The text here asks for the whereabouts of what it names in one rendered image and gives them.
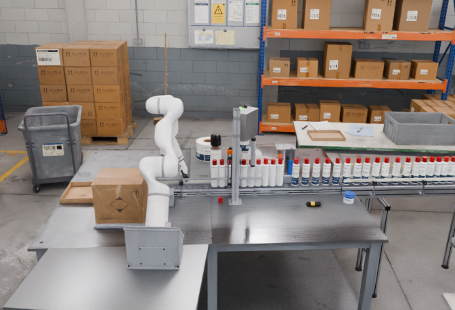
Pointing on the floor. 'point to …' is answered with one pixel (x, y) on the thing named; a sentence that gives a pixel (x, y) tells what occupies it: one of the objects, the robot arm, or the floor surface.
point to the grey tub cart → (53, 143)
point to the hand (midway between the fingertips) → (186, 178)
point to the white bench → (366, 143)
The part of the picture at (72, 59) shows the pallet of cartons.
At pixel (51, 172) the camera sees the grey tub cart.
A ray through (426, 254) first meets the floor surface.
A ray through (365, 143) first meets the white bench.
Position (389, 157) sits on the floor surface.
